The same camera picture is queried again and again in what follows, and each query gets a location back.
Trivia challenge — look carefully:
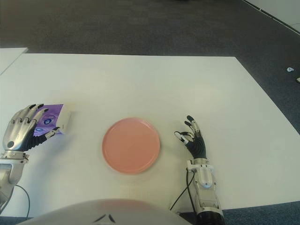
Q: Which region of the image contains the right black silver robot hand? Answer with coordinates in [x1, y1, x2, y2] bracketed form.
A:
[173, 115, 207, 160]

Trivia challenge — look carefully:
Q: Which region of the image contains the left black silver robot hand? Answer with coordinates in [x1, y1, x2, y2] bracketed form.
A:
[2, 103, 60, 152]

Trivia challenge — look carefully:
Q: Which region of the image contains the purple tissue paper pack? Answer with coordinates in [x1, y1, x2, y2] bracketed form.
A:
[33, 104, 72, 136]

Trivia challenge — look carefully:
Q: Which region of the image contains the pink round plate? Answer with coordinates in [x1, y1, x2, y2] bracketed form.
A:
[102, 117, 161, 174]

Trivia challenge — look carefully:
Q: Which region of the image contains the white side table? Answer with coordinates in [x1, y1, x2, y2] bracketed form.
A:
[0, 47, 28, 75]

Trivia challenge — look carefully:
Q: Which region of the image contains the silver robot torso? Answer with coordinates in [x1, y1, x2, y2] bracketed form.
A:
[23, 198, 186, 225]

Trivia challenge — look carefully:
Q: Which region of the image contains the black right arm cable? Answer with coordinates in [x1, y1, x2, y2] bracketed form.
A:
[169, 168, 195, 211]

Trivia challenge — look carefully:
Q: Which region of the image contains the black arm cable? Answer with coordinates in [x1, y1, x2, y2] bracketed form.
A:
[14, 184, 31, 218]
[169, 168, 195, 211]

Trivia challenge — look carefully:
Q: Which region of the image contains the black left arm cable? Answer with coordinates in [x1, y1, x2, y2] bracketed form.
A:
[14, 184, 31, 218]

